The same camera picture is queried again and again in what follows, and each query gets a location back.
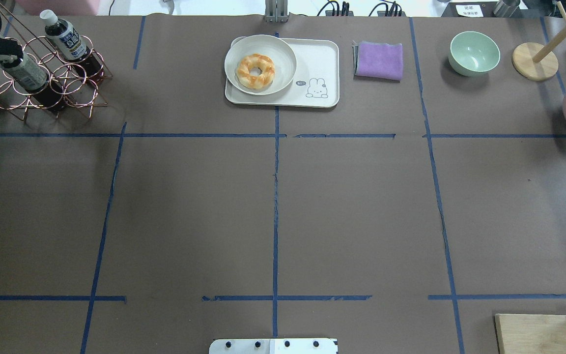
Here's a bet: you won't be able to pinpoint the tea bottle white cap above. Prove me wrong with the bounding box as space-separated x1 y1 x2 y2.
0 57 66 114

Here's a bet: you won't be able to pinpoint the glazed donut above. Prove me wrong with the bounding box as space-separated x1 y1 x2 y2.
235 53 276 90

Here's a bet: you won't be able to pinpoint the beige round plate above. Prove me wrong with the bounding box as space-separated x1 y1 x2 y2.
224 34 297 95

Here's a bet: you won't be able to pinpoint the grey usb hub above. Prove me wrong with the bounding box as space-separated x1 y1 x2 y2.
368 0 407 17
316 0 354 17

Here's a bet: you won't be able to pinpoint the purple folded cloth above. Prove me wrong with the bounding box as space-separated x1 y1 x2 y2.
353 42 404 81

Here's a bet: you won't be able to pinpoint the green ceramic bowl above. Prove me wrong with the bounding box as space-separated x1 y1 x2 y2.
448 31 501 77

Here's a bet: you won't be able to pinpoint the small metal cup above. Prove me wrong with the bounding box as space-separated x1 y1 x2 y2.
492 0 521 18

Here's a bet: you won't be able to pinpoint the wooden mug tree stand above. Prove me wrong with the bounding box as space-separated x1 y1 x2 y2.
510 0 566 82

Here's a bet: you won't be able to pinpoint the wooden cutting board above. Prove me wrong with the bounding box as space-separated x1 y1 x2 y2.
494 314 566 354

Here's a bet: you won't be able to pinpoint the copper wire bottle rack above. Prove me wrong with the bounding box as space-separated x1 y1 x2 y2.
0 3 113 121

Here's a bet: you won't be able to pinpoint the aluminium frame post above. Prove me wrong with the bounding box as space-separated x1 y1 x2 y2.
264 0 289 23

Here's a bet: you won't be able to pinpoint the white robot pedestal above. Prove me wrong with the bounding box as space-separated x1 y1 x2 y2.
208 338 339 354

